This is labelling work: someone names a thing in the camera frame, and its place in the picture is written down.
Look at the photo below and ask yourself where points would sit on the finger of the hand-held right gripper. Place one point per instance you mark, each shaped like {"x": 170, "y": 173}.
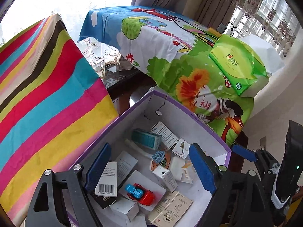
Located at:
{"x": 243, "y": 152}

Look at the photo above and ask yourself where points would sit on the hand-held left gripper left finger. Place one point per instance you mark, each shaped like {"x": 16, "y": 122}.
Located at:
{"x": 98, "y": 167}

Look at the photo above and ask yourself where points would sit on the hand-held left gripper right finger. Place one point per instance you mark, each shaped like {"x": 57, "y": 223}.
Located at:
{"x": 202, "y": 167}

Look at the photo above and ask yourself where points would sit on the white box with barcode label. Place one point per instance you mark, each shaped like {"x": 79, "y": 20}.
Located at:
{"x": 107, "y": 179}

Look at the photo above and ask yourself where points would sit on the purple cardboard box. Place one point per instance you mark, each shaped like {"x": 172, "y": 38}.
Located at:
{"x": 180, "y": 120}

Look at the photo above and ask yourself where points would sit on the white box with yellow print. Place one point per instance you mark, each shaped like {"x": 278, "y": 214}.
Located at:
{"x": 182, "y": 170}

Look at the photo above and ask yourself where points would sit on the white box with grey text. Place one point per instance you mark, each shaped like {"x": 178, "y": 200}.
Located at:
{"x": 126, "y": 165}

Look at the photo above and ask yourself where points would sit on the white box with bird print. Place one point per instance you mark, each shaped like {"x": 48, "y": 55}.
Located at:
{"x": 181, "y": 147}

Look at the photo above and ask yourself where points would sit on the blue lattice plastic piece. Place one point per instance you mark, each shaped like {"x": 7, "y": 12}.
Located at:
{"x": 158, "y": 156}

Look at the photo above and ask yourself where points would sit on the white box with black text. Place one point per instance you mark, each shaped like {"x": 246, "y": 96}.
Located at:
{"x": 167, "y": 134}

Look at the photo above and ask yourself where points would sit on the beige box with figure print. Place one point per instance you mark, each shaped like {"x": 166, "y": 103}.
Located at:
{"x": 170, "y": 209}

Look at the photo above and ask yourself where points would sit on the red and blue toy car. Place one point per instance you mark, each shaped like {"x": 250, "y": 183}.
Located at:
{"x": 144, "y": 197}

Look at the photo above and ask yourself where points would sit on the teal white small box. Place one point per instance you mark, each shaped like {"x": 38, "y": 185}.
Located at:
{"x": 145, "y": 138}

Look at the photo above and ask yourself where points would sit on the dark wooden table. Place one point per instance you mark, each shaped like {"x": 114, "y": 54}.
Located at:
{"x": 123, "y": 99}

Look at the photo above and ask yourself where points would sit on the rainbow striped cloth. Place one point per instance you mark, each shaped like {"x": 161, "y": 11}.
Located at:
{"x": 47, "y": 99}

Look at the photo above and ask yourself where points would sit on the green tissue pack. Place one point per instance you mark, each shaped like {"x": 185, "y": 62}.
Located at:
{"x": 234, "y": 61}

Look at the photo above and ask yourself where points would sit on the white tissue sheet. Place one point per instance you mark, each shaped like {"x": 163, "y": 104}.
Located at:
{"x": 265, "y": 49}

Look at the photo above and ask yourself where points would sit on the white lace tablecloth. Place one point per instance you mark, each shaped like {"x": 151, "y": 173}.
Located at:
{"x": 104, "y": 52}

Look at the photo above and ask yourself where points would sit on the cartoon printed cloth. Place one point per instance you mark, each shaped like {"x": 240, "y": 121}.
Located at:
{"x": 165, "y": 52}

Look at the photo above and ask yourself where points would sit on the grey charger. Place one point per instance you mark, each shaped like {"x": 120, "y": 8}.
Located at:
{"x": 222, "y": 27}

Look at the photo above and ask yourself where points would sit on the floral sheer curtain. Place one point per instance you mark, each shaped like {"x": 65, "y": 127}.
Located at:
{"x": 251, "y": 2}

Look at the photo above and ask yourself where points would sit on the grid window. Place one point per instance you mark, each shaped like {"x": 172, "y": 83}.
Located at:
{"x": 272, "y": 2}

